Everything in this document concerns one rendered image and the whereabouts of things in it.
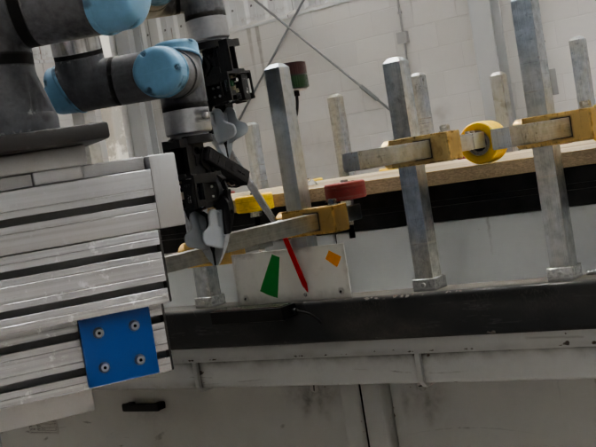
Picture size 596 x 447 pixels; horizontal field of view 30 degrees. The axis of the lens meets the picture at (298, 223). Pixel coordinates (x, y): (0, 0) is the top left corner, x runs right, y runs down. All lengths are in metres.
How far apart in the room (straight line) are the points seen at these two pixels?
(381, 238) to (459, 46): 7.94
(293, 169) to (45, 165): 0.83
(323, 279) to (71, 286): 0.82
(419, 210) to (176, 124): 0.46
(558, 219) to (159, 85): 0.68
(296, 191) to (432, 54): 8.24
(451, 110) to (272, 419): 7.82
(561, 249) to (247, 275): 0.63
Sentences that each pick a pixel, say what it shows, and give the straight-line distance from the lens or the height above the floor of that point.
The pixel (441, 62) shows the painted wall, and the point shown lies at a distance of 10.23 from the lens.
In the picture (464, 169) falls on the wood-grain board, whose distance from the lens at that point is 2.13.
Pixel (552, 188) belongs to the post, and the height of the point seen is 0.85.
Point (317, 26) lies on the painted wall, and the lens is 10.98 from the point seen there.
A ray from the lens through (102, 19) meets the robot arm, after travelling 1.32.
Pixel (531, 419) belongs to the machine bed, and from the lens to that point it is 2.23.
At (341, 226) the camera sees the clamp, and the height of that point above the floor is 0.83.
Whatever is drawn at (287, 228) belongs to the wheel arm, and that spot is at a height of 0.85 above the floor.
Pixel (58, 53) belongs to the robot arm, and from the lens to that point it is 1.72.
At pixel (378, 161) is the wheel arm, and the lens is 1.76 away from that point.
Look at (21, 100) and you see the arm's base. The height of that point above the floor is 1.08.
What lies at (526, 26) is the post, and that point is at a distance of 1.85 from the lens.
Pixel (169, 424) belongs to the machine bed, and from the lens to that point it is 2.73.
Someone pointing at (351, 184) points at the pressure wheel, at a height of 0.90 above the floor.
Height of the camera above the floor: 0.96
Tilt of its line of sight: 3 degrees down
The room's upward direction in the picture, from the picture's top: 9 degrees counter-clockwise
